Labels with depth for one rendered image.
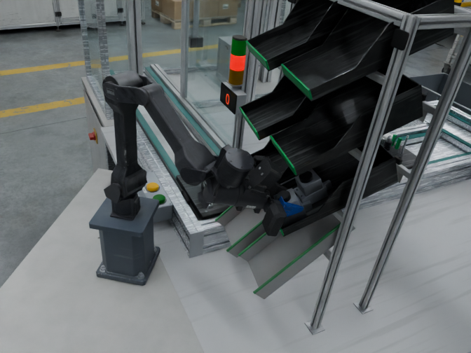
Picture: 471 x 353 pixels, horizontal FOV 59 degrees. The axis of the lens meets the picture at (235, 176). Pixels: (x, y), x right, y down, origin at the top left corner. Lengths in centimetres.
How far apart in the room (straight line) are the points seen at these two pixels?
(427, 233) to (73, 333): 119
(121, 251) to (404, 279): 85
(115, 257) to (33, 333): 26
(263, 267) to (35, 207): 214
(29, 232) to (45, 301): 159
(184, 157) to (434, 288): 91
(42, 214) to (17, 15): 400
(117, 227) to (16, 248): 166
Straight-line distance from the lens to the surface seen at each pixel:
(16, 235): 282
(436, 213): 176
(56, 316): 122
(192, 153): 85
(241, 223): 118
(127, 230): 111
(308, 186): 92
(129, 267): 122
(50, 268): 134
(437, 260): 155
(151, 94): 88
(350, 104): 96
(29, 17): 653
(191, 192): 138
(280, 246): 108
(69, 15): 666
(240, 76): 144
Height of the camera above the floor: 179
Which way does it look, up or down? 34 degrees down
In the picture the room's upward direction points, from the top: 6 degrees clockwise
